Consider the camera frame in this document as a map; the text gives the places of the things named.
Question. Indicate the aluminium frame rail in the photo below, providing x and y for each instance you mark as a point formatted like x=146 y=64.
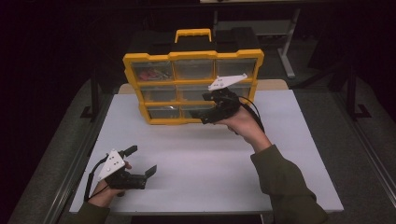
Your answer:
x=373 y=161
x=71 y=177

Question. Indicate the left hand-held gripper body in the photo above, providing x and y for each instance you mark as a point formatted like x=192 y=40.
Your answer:
x=112 y=165

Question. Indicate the black metal stand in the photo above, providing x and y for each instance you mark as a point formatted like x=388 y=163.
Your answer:
x=351 y=93
x=95 y=93

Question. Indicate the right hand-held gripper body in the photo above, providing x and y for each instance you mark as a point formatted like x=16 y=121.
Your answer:
x=227 y=102

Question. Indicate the set of clear plastic drawers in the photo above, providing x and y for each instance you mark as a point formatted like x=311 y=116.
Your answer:
x=193 y=69

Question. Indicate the yellow drawer organizer cabinet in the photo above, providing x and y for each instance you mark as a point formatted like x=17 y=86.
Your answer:
x=193 y=56

